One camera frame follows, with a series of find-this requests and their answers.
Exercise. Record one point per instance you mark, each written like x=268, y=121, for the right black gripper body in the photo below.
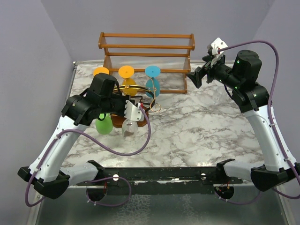
x=218, y=71

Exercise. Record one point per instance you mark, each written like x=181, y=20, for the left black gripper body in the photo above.
x=116, y=105

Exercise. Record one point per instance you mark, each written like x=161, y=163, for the gold wire wine glass rack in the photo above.
x=143, y=96

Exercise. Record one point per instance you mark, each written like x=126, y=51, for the green plastic wine glass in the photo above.
x=104, y=124

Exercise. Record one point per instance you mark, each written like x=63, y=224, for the clear glass cup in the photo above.
x=129, y=129

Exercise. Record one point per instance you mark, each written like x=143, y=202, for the orange wine glass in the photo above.
x=99, y=70
x=126, y=72

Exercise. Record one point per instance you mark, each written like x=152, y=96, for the blue plastic wine glass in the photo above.
x=152, y=83

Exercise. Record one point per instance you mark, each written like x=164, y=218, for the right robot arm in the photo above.
x=252, y=100

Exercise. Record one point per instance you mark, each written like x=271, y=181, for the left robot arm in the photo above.
x=46, y=174

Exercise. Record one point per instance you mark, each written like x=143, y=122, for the wooden shelf rack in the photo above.
x=169, y=52

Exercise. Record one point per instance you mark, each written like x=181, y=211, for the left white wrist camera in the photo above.
x=133, y=111

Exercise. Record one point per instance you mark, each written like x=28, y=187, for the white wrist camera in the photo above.
x=214, y=50
x=133, y=111

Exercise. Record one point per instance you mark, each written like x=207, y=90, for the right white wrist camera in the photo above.
x=214, y=50

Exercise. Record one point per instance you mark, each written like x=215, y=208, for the black base frame bar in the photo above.
x=160, y=180

